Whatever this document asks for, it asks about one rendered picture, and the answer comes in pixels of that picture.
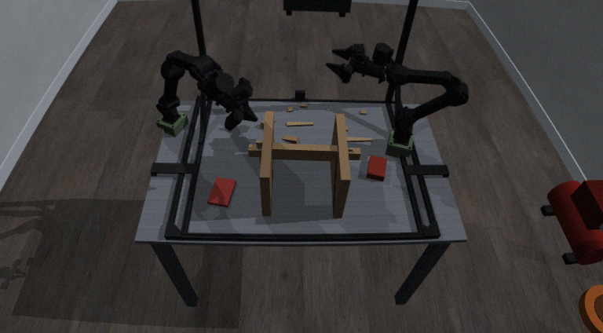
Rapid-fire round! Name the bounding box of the dark brown wooden rail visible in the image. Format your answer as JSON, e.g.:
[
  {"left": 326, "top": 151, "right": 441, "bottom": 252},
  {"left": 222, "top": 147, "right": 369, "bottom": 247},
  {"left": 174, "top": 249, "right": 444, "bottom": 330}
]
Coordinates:
[{"left": 248, "top": 143, "right": 361, "bottom": 162}]

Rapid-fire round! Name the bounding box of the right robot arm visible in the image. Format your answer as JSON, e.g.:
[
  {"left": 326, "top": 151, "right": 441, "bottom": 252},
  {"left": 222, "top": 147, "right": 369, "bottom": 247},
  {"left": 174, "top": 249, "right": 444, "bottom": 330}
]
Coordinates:
[{"left": 156, "top": 50, "right": 253, "bottom": 125}]

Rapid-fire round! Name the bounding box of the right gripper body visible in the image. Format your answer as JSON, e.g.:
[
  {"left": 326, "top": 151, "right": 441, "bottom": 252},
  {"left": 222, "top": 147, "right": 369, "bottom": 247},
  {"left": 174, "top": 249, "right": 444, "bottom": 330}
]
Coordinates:
[{"left": 215, "top": 93, "right": 245, "bottom": 131}]

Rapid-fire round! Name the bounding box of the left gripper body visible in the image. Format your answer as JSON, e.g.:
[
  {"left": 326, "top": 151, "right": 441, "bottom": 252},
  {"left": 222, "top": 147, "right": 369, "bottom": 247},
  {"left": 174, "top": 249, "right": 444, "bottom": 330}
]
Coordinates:
[{"left": 342, "top": 43, "right": 371, "bottom": 83}]

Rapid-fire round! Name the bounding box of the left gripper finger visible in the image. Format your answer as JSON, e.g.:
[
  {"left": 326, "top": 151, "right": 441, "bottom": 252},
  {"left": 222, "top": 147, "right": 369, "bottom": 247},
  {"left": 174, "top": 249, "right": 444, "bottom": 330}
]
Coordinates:
[
  {"left": 326, "top": 63, "right": 345, "bottom": 80},
  {"left": 332, "top": 45, "right": 353, "bottom": 60}
]

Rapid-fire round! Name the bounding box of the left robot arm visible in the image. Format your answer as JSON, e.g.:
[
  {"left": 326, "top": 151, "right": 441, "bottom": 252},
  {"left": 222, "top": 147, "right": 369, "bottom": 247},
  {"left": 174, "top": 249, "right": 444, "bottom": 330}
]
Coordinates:
[{"left": 353, "top": 43, "right": 469, "bottom": 146}]

